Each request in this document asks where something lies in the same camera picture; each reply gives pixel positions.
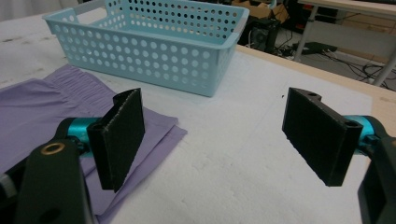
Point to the purple pants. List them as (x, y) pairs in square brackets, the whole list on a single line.
[(34, 102)]

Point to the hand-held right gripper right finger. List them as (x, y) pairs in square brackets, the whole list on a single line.
[(317, 137)]

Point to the white foam table mat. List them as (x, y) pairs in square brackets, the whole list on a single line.
[(233, 155)]

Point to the light blue perforated plastic basket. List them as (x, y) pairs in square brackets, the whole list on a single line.
[(140, 56)]

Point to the brown cardboard box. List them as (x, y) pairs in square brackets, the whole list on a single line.
[(261, 11)]

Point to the black computer case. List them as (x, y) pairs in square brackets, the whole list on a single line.
[(263, 35)]

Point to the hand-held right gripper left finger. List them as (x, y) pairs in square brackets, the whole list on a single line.
[(118, 140)]

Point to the white table with metal legs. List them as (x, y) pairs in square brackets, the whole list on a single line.
[(361, 6)]

